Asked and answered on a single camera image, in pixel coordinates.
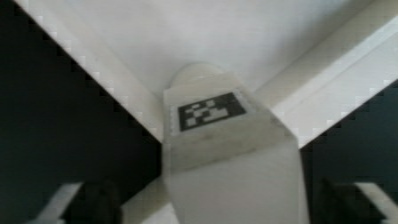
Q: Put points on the white table leg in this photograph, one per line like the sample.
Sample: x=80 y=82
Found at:
x=231 y=165

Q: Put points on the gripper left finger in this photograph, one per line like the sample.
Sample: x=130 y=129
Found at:
x=82 y=204

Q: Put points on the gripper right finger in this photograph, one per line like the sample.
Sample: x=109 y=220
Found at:
x=352 y=203

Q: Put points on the white square table top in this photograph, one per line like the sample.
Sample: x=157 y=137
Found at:
x=308 y=48

